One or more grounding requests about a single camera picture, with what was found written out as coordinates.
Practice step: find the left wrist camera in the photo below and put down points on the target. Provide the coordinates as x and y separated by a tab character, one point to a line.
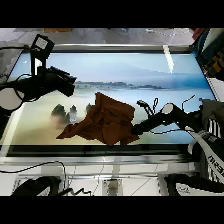
42	45

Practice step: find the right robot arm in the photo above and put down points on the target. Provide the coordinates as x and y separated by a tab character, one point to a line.
186	118

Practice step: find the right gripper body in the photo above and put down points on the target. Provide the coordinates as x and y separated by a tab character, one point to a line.
143	126

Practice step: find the brown garment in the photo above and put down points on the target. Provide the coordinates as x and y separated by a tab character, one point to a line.
106	120

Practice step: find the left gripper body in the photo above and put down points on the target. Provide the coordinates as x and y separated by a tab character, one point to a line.
60	81

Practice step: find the silver frame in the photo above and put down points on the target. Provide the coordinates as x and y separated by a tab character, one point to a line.
110	163

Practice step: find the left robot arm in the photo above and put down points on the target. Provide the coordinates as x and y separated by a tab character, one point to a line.
20	87

